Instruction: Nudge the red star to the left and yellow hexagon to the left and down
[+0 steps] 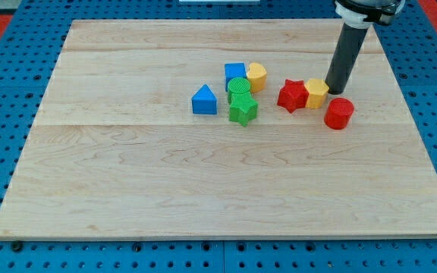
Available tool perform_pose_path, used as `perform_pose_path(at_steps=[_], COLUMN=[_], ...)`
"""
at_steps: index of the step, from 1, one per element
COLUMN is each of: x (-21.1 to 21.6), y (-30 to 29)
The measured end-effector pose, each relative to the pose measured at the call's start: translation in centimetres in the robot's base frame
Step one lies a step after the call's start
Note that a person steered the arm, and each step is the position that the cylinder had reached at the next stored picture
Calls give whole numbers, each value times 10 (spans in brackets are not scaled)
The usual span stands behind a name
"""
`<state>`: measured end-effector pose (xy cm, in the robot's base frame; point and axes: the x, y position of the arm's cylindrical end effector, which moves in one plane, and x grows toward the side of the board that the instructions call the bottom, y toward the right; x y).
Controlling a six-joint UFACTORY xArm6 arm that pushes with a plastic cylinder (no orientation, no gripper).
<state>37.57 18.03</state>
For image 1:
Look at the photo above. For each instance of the red cylinder block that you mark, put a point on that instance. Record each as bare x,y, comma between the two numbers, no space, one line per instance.
339,113

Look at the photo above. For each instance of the yellow heart block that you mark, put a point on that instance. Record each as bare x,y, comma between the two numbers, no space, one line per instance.
257,76

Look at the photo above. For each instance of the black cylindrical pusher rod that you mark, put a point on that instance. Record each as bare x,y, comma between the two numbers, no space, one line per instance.
346,52

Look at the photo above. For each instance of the red star block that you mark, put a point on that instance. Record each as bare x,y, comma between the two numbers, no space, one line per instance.
293,95

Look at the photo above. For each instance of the light wooden board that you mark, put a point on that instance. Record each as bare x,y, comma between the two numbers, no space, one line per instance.
115,152

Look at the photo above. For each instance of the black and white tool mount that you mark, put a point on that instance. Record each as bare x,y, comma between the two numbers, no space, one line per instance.
361,14

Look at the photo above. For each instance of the blue triangle block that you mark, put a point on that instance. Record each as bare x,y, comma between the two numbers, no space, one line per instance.
204,101

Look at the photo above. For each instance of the green cylinder block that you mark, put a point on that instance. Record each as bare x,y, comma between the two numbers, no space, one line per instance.
237,86

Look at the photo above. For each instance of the yellow hexagon block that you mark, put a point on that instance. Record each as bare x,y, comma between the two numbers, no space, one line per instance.
318,91

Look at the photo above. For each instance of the blue cube block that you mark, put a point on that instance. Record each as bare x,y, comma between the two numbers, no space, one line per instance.
233,70

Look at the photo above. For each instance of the green star block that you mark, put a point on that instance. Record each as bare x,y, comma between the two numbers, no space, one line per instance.
242,109

